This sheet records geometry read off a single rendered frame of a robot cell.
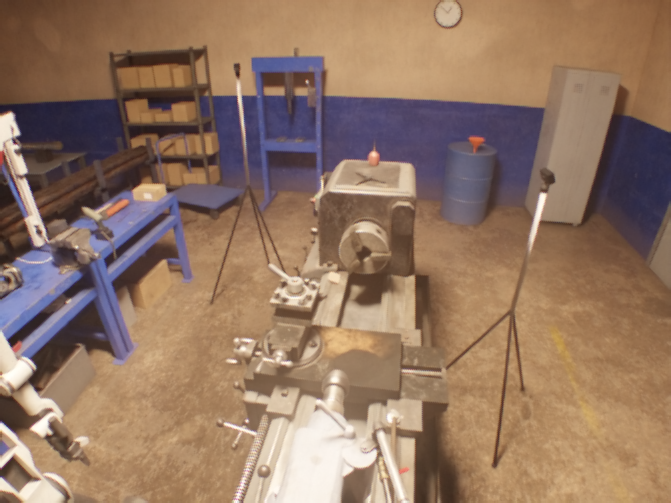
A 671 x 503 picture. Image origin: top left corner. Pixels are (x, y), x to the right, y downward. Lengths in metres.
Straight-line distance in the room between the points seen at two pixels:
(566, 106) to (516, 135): 0.79
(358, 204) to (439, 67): 3.38
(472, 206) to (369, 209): 2.94
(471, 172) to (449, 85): 1.17
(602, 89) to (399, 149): 2.45
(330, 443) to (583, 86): 4.61
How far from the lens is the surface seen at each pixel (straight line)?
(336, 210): 2.11
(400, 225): 2.06
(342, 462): 1.07
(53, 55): 7.28
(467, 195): 4.85
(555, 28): 5.48
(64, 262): 2.75
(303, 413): 1.56
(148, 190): 3.54
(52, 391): 2.95
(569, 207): 5.46
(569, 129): 5.13
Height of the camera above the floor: 2.07
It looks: 30 degrees down
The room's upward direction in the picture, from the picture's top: straight up
